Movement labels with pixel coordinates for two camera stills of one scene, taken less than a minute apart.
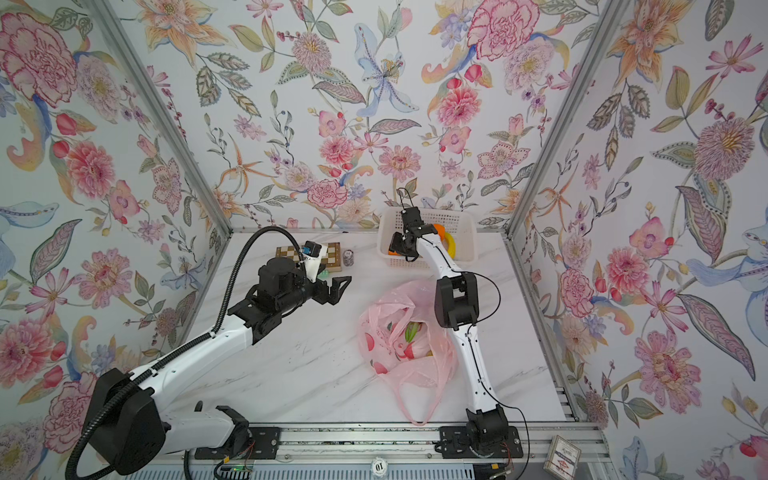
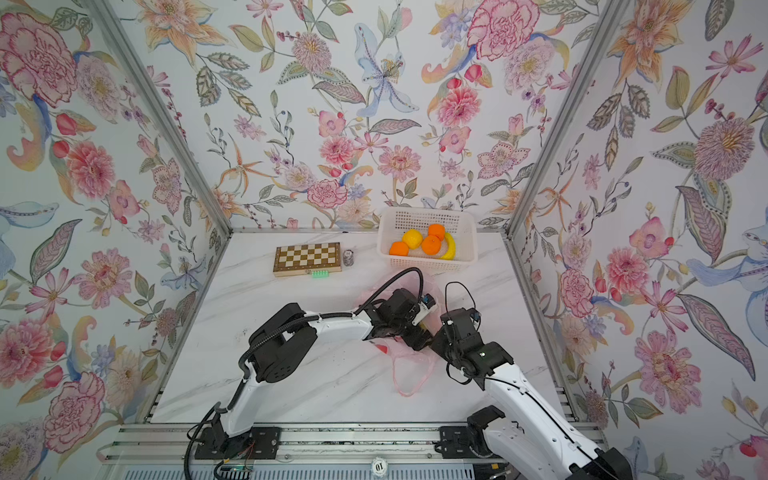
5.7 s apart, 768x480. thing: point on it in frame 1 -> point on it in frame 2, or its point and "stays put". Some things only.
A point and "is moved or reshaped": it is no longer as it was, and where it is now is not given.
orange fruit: (440, 229) stays put
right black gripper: (395, 245) -> (438, 343)
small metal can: (348, 258) stays put
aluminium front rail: (398, 442) stays put
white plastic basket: (460, 223) stays put
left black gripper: (333, 297) -> (419, 343)
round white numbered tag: (379, 466) stays put
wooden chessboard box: (332, 261) stays put
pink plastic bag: (403, 337) is moved or reshaped
